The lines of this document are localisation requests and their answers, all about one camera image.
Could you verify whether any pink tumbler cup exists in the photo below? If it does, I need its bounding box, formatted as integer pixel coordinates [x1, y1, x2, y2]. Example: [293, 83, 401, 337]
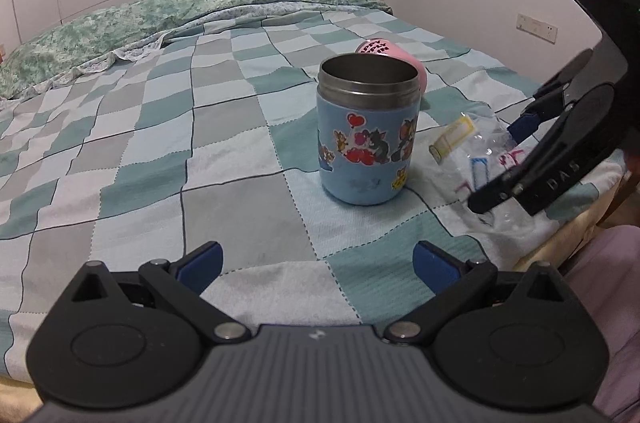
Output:
[356, 39, 427, 95]

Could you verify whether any checkered green bed sheet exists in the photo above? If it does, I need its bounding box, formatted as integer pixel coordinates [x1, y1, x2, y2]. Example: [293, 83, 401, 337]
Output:
[1, 10, 620, 381]

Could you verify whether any blue cartoon steel cup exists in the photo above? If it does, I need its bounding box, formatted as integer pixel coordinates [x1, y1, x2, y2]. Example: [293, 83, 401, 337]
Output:
[317, 53, 421, 206]

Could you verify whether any person's right hand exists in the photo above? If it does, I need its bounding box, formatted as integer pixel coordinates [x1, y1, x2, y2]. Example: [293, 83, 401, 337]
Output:
[624, 151, 640, 174]

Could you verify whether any clear plastic Hello Kitty cup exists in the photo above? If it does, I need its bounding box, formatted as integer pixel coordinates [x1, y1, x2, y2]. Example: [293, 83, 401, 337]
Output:
[426, 113, 535, 229]

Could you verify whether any white wall socket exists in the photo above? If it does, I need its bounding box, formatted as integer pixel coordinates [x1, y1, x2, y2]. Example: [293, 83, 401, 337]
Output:
[516, 14, 558, 44]

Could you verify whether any green floral duvet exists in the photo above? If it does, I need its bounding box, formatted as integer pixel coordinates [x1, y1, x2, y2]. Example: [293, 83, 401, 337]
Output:
[1, 0, 392, 100]

